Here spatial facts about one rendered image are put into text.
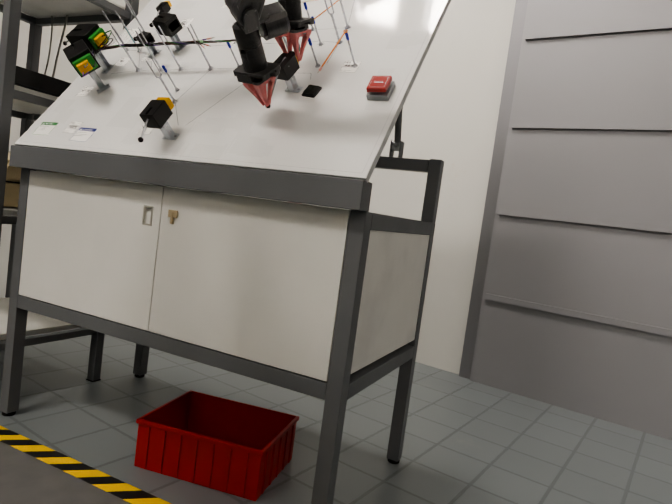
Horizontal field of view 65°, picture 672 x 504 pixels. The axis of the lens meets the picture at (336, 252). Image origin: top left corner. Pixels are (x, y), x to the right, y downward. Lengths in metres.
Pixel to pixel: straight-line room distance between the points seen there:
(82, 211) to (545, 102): 2.20
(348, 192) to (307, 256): 0.19
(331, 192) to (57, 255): 0.95
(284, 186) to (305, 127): 0.18
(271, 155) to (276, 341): 0.45
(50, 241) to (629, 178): 2.39
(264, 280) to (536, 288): 1.82
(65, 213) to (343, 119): 0.90
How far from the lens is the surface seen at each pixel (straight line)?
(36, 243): 1.87
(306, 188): 1.19
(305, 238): 1.23
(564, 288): 2.81
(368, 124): 1.27
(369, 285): 1.26
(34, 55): 2.72
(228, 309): 1.36
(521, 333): 2.88
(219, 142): 1.41
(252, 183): 1.27
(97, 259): 1.67
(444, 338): 3.08
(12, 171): 2.08
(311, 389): 1.26
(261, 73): 1.32
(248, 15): 1.24
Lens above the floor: 0.78
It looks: 4 degrees down
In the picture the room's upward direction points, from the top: 8 degrees clockwise
